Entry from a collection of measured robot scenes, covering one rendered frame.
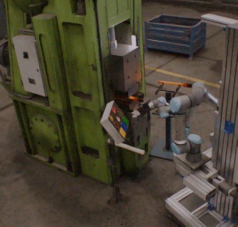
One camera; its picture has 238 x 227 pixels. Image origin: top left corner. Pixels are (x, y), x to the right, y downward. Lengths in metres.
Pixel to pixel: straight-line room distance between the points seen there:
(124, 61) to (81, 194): 1.64
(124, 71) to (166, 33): 4.09
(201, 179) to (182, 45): 4.61
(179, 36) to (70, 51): 4.14
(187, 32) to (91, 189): 4.24
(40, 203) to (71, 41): 1.87
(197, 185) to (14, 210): 2.11
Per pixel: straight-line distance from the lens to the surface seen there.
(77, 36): 3.25
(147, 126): 3.91
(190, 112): 3.18
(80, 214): 3.75
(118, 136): 3.00
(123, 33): 3.66
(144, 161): 4.15
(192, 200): 3.53
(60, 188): 4.09
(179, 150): 2.84
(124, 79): 3.34
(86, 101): 3.43
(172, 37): 7.27
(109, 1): 3.22
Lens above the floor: 2.75
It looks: 30 degrees down
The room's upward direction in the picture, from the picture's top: 5 degrees counter-clockwise
